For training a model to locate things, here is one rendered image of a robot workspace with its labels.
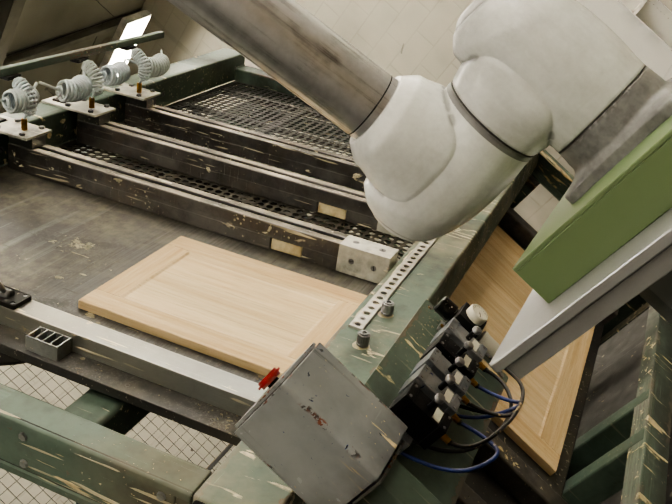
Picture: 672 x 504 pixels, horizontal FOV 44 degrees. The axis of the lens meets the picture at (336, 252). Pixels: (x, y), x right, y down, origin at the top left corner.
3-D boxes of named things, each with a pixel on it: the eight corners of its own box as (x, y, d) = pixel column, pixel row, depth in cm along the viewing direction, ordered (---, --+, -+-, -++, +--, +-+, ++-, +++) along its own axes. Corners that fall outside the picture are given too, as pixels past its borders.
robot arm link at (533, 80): (646, 70, 98) (510, -55, 99) (536, 177, 107) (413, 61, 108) (649, 57, 113) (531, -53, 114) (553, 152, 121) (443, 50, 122)
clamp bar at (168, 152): (419, 246, 212) (436, 158, 201) (41, 134, 246) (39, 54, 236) (430, 233, 220) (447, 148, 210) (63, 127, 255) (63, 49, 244)
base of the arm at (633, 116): (695, 68, 114) (665, 40, 115) (681, 106, 96) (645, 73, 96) (598, 158, 125) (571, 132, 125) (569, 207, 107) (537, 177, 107)
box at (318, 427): (385, 483, 101) (278, 380, 102) (329, 528, 108) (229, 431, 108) (414, 430, 112) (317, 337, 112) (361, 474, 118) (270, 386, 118)
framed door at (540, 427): (550, 476, 209) (556, 472, 208) (391, 324, 211) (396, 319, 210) (592, 323, 286) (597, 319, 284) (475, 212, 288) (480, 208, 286)
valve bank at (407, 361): (503, 487, 125) (388, 376, 126) (442, 530, 132) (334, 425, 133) (555, 339, 168) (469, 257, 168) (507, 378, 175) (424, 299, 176)
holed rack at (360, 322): (362, 331, 161) (362, 329, 161) (348, 327, 162) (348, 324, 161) (523, 133, 302) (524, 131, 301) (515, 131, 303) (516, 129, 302)
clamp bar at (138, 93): (444, 217, 232) (461, 135, 221) (91, 117, 266) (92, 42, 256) (453, 206, 240) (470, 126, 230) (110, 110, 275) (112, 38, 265)
